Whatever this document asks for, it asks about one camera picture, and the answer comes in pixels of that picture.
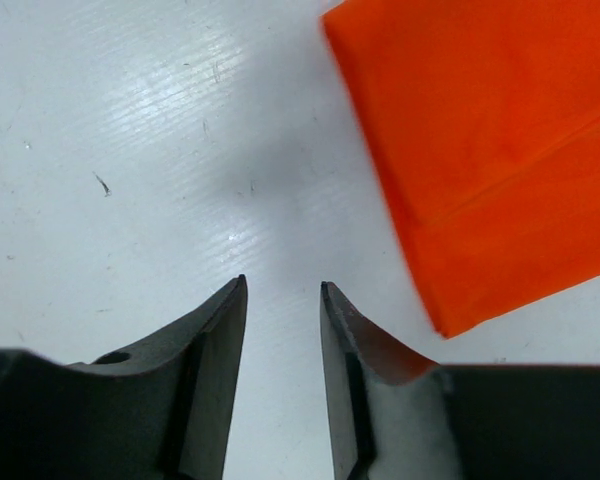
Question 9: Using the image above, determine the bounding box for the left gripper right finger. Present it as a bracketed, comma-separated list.
[320, 282, 600, 479]

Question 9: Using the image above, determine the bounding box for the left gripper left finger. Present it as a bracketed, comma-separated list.
[0, 276, 248, 479]

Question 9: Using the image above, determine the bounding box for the orange t shirt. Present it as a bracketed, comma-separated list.
[321, 1, 600, 337]

